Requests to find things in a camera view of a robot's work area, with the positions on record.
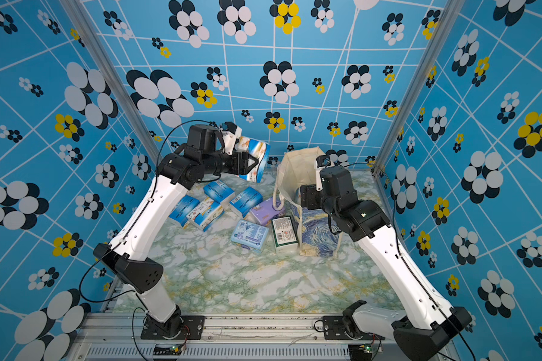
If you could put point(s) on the blue tissue pack left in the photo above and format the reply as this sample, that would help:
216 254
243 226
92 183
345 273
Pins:
182 209

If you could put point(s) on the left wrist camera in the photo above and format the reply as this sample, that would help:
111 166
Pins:
231 134

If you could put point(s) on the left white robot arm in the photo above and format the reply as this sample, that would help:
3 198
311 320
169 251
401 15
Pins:
208 150

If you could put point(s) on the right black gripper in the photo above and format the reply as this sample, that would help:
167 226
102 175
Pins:
309 196

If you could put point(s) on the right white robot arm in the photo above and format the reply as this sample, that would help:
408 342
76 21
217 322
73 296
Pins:
429 321

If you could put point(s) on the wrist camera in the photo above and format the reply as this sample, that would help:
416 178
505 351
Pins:
324 172
231 134

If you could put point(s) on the aluminium front rail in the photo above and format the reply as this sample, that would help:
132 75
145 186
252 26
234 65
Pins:
226 337

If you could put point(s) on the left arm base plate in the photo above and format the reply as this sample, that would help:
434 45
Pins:
177 328

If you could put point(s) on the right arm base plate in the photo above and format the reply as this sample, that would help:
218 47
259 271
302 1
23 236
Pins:
336 328

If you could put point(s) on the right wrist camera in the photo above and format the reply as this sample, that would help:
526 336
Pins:
324 172

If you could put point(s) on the orange white tissue pack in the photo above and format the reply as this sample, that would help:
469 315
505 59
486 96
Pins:
258 153
205 213

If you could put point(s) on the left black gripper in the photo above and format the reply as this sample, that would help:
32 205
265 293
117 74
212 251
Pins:
242 159

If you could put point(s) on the light blue tissue pack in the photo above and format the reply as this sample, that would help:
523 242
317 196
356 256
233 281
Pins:
250 236

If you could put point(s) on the orange white tissue pack back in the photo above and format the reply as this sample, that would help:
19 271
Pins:
205 213

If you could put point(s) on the blue tissue pack back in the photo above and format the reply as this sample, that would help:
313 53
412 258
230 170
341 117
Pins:
219 191

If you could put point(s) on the purple tissue pack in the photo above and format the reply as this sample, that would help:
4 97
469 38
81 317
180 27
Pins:
264 213

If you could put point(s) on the cream canvas tote bag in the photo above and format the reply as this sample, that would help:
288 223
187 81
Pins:
298 188

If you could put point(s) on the blue tissue pack middle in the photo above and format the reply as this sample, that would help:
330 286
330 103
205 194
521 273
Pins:
244 201

